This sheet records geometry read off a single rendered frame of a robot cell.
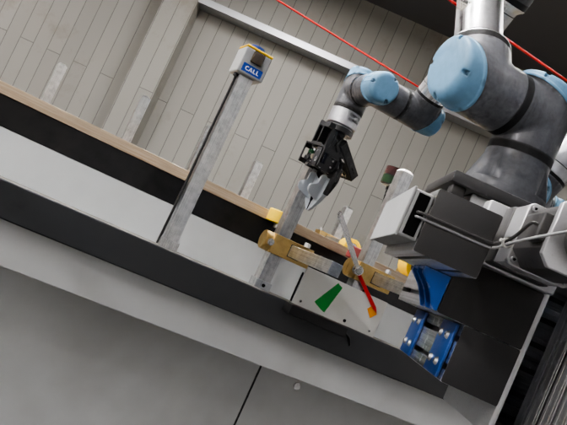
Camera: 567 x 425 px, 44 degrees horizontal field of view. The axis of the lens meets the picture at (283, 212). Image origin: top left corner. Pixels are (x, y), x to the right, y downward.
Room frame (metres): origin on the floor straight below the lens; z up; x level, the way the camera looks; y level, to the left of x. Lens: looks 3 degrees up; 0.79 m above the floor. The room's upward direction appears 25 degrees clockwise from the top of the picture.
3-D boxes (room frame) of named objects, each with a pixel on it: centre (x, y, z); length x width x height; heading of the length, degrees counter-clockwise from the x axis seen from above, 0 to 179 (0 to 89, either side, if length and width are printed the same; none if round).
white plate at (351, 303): (1.84, -0.23, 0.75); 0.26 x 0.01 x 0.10; 112
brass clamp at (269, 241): (1.78, -0.04, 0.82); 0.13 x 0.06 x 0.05; 112
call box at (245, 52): (1.68, 0.22, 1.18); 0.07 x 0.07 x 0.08; 22
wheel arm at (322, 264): (1.75, -0.08, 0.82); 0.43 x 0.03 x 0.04; 22
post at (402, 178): (1.87, -0.25, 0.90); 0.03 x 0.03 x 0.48; 22
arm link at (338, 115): (1.69, -0.04, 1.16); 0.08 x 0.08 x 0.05
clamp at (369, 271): (1.88, -0.27, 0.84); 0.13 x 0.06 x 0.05; 112
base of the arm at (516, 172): (1.23, -0.34, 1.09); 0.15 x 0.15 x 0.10
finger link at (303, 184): (1.70, -0.03, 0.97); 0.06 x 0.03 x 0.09; 132
